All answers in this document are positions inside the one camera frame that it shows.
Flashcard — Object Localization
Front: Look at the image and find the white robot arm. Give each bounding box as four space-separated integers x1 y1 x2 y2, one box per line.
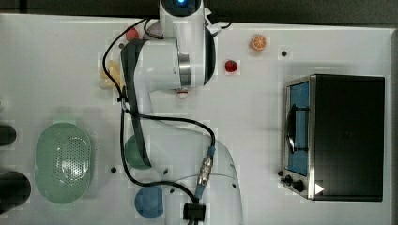
120 0 244 225

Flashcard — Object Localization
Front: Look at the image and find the green mug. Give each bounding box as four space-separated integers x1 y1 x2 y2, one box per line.
125 135 150 170

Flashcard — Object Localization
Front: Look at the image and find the orange slice toy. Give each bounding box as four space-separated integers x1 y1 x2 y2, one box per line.
251 35 267 52

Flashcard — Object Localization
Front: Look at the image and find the peeled banana toy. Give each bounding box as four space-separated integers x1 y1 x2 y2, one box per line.
99 60 124 90

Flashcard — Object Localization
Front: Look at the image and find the blue cup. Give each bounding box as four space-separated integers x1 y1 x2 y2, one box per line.
134 187 163 218

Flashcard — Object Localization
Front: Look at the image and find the red green strawberry toy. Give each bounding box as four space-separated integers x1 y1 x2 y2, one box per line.
126 28 140 41

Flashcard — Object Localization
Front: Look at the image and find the black toaster oven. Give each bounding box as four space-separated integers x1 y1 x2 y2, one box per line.
278 74 386 202

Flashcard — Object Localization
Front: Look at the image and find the green perforated colander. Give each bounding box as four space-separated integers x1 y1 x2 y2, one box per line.
35 122 91 204

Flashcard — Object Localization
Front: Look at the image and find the small black cup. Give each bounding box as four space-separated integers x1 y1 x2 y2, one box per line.
0 125 17 146

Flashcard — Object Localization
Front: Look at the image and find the large black cup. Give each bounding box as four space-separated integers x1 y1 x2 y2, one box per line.
0 172 31 214

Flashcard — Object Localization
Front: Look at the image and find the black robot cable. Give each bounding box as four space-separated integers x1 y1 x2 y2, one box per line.
101 18 217 225

